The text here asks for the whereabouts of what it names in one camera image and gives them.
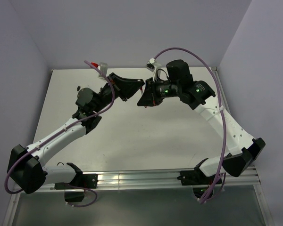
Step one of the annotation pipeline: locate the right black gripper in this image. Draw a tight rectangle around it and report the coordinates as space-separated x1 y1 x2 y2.
137 75 182 105

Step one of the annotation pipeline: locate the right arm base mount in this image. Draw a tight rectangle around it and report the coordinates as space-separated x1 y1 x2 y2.
177 169 215 198

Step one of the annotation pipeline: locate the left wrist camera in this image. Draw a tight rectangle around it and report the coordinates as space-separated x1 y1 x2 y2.
91 62 108 76

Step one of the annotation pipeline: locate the aluminium front rail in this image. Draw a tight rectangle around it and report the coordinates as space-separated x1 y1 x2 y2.
13 166 261 192

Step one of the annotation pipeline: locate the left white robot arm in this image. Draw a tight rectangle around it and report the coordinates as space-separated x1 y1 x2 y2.
5 73 144 194

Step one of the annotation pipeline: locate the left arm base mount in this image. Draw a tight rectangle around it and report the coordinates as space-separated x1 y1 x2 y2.
54 173 98 207

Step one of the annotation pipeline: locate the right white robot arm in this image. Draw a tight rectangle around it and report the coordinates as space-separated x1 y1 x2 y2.
137 58 266 184

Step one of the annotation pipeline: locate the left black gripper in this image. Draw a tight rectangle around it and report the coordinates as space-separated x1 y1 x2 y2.
94 75 145 114

